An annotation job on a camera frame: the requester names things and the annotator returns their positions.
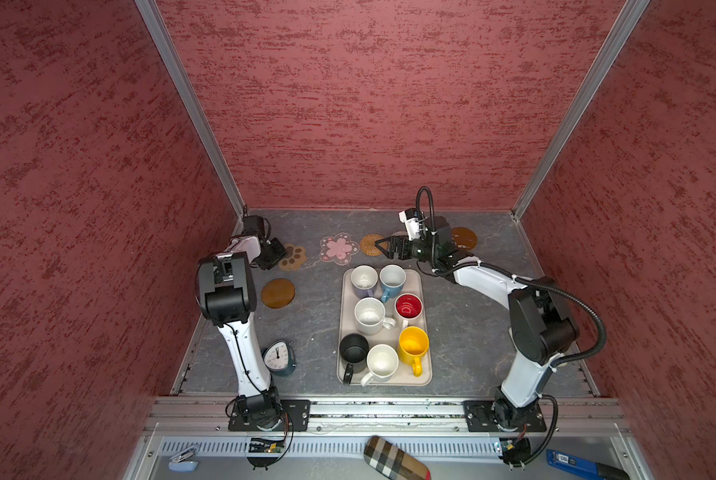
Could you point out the white mug front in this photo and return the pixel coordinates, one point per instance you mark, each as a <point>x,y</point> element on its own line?
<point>382,363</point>

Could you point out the white mug purple outside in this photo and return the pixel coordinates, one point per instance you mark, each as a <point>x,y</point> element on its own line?
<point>364,280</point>

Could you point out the yellow mug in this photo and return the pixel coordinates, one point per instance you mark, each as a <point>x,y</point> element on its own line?
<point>413,346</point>

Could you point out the beige serving tray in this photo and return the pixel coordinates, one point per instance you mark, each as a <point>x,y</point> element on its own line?
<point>404,376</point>

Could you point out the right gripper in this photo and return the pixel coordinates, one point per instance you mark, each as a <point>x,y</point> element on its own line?
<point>395,242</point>

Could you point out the black mug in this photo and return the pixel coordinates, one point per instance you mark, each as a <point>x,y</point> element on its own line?
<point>353,349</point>

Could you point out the blue mug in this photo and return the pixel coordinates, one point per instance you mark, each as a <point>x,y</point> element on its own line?
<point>392,279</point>

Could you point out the red mug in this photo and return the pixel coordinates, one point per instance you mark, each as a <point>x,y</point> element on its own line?
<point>408,309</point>

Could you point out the paw print coaster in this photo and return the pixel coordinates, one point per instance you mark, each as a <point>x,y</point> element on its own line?
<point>295,257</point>

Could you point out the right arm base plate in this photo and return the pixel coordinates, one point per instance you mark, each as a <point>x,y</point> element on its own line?
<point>478,416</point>

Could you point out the small stapler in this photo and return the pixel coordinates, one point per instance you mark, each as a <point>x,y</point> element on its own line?
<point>184,461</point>

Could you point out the brown glossy round coaster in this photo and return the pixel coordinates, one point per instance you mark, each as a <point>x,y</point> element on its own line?
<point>464,238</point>

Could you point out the blue handled tool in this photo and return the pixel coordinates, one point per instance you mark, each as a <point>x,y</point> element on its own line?
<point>583,468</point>

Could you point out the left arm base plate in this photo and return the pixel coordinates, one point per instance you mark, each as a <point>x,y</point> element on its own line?
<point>293,413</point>

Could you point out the plaid glasses case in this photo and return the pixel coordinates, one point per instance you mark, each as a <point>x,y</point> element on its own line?
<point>393,462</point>

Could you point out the pink flower coaster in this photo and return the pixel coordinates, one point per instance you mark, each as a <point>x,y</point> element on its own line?
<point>338,248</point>

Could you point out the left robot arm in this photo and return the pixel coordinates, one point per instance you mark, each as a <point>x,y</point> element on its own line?
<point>226,294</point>

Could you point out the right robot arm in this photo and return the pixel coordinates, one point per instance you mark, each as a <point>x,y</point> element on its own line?
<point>542,328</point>

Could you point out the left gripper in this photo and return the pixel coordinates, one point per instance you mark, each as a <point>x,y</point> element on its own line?
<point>280,251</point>

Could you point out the teal alarm clock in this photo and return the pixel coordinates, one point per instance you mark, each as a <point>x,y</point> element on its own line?
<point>279,358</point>

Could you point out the white mug centre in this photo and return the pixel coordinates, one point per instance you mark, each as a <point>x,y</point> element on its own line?
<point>371,317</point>

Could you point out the brown wicker round coaster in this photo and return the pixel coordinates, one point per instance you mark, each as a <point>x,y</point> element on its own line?
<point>368,245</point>

